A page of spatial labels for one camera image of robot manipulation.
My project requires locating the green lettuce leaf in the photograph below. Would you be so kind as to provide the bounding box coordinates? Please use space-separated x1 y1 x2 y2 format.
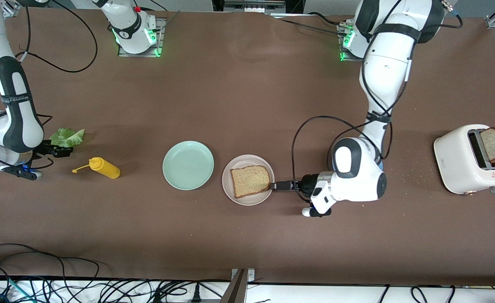
49 128 85 148

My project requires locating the yellow squeeze bottle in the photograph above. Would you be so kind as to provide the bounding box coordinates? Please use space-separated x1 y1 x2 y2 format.
72 157 121 180

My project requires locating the beige plate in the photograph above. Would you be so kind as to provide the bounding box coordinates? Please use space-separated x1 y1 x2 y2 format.
222 154 275 206

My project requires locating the mint green plate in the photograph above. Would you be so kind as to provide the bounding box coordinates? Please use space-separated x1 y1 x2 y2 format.
162 141 215 191

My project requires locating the white toaster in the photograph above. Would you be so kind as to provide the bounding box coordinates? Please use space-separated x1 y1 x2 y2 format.
434 124 495 196

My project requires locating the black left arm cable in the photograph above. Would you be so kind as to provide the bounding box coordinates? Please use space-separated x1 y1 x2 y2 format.
291 116 395 203

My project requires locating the long black looping cable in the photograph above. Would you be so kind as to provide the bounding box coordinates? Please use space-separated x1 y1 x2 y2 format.
0 243 101 291

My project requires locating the aluminium profile post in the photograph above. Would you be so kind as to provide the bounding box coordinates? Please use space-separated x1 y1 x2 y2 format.
220 268 255 303

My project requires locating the aluminium frame corner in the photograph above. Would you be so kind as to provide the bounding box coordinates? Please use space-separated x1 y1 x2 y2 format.
1 0 23 17

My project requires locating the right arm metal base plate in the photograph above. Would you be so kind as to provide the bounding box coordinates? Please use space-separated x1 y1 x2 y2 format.
118 18 166 58

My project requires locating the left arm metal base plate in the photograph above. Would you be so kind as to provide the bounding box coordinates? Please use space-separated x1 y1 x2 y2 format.
338 23 359 62

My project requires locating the black cable on table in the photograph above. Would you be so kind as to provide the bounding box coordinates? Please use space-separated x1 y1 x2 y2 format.
266 13 349 37

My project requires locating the metal frame with connectors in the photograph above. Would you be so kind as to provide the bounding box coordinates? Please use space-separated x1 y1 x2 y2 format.
213 0 305 16

